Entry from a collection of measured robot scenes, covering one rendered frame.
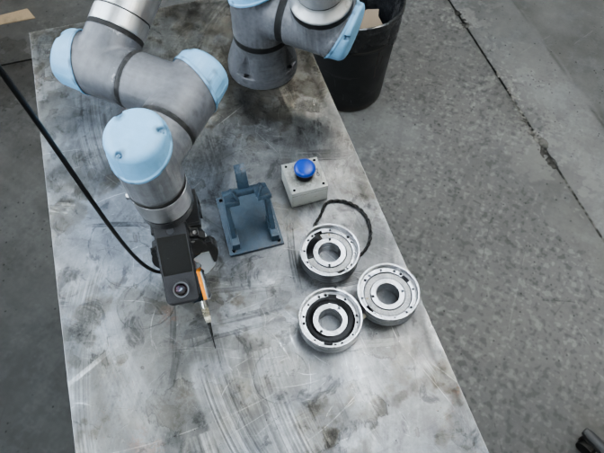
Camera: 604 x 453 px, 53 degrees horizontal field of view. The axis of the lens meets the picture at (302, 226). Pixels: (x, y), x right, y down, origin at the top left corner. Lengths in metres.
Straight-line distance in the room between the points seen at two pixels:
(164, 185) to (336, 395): 0.46
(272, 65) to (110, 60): 0.56
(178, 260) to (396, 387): 0.41
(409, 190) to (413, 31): 0.82
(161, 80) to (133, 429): 0.54
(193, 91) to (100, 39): 0.14
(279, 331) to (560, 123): 1.74
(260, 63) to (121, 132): 0.64
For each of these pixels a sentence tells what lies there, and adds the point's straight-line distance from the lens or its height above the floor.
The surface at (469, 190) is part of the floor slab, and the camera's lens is 2.23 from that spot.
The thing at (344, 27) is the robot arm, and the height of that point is 1.01.
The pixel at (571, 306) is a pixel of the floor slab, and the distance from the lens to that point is 2.11.
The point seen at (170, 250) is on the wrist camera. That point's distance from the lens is 0.84.
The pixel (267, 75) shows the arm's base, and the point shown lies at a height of 0.84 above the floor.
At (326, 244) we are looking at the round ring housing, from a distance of 1.08.
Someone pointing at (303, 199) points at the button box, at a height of 0.82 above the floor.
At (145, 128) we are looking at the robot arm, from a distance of 0.70.
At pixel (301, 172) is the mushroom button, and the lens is 1.10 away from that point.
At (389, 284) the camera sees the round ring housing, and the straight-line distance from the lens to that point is 1.06.
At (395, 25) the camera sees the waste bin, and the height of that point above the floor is 0.40.
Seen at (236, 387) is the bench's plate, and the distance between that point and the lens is 1.01.
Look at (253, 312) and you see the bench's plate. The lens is 1.05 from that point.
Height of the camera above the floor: 1.77
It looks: 59 degrees down
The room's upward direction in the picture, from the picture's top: 1 degrees clockwise
